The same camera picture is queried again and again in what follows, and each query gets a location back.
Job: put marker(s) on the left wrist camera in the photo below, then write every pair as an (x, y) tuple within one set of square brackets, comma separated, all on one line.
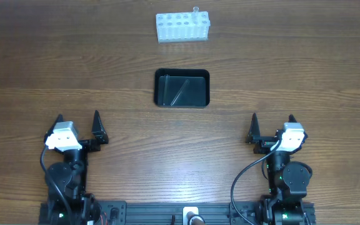
[(62, 136)]

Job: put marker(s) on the white test tube rack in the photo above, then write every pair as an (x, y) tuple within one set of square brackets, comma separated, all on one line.
[(180, 32)]

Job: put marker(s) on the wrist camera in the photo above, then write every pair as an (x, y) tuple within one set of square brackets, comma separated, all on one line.
[(62, 136), (292, 137)]

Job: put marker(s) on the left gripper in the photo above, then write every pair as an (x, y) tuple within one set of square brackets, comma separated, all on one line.
[(91, 145)]

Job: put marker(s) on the mounting rail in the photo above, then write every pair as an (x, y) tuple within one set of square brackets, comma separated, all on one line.
[(155, 214)]

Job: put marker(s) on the black tray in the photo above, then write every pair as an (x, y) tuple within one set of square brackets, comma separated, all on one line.
[(195, 93)]

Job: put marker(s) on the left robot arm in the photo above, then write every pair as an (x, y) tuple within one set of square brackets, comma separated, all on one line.
[(64, 178)]

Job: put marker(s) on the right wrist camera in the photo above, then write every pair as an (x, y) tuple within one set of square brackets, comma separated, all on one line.
[(292, 137)]

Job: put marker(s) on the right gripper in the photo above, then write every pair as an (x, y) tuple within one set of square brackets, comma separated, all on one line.
[(266, 145)]

